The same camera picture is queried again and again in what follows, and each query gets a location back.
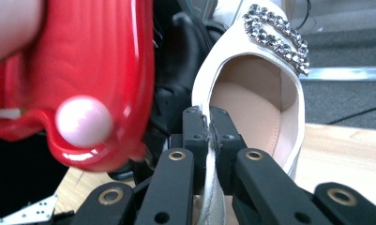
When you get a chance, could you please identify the silver floor rail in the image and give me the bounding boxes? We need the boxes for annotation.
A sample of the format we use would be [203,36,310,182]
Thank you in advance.
[300,66,376,83]

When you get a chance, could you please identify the red and black shoe rack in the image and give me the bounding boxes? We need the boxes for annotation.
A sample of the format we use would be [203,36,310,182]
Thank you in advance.
[0,0,165,186]

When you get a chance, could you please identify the black leather shoe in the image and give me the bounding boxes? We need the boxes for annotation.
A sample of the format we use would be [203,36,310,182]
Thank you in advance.
[144,10,223,148]

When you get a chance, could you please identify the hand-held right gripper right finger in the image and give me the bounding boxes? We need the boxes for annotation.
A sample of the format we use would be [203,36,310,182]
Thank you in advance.
[208,106,334,225]

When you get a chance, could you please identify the black floor cables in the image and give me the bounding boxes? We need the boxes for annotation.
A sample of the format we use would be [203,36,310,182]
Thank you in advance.
[325,103,376,127]

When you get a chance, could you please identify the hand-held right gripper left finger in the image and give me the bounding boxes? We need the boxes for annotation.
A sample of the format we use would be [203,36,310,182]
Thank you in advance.
[135,106,209,225]

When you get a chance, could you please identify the pink ball knob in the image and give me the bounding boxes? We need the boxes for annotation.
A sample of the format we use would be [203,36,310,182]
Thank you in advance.
[54,95,114,149]

